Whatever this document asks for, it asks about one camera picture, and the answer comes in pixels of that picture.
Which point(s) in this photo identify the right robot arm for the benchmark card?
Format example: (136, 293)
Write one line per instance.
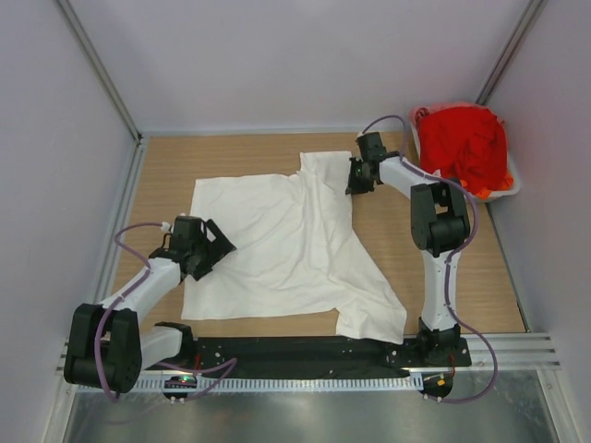
(439, 226)

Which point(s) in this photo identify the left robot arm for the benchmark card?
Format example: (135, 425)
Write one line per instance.
(106, 349)

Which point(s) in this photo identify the red t-shirt in basket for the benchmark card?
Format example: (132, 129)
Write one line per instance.
(466, 143)

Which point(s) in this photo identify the white t-shirt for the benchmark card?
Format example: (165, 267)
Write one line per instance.
(296, 252)

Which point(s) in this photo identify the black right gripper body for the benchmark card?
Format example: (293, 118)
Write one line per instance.
(358, 182)

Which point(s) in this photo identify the aluminium frame rail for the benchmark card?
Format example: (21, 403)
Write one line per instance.
(509, 351)

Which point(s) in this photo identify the grey perforated plastic basket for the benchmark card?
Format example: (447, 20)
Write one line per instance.
(485, 196)

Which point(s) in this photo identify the orange garment in basket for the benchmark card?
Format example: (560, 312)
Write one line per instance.
(505, 188)

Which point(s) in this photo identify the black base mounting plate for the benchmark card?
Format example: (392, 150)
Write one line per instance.
(321, 357)

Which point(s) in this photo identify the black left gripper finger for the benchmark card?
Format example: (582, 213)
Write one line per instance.
(215, 249)
(214, 233)

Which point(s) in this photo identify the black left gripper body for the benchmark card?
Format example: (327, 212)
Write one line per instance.
(198, 246)

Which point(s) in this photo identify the slotted cable duct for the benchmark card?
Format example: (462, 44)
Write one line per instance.
(162, 383)

